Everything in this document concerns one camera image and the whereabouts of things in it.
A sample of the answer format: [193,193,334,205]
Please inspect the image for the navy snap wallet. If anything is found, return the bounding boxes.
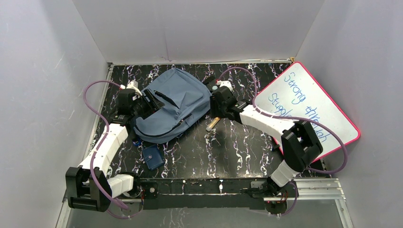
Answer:
[142,145,165,171]

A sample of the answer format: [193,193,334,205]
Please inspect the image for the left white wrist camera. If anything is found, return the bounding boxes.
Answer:
[126,80,141,94]

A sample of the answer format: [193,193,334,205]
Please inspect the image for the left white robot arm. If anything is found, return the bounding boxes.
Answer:
[66,88,164,212]

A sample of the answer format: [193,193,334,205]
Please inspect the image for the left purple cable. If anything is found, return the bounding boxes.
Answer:
[83,80,142,220]

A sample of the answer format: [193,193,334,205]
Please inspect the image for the black front rail frame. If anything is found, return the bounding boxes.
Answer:
[139,178,273,210]

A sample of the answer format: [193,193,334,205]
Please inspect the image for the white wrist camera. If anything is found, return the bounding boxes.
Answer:
[216,80,233,92]
[126,80,141,94]

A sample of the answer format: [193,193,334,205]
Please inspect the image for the blue student backpack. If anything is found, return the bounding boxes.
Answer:
[133,68,211,144]

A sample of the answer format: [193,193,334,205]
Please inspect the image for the pink framed whiteboard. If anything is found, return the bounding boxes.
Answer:
[255,62,361,144]

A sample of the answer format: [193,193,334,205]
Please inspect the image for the yellow orange highlighter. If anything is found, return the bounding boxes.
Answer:
[206,117,220,132]

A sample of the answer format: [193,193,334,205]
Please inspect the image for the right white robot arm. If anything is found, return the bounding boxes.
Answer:
[210,86,323,197]

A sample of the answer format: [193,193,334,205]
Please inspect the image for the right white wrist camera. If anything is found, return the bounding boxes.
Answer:
[216,80,233,92]

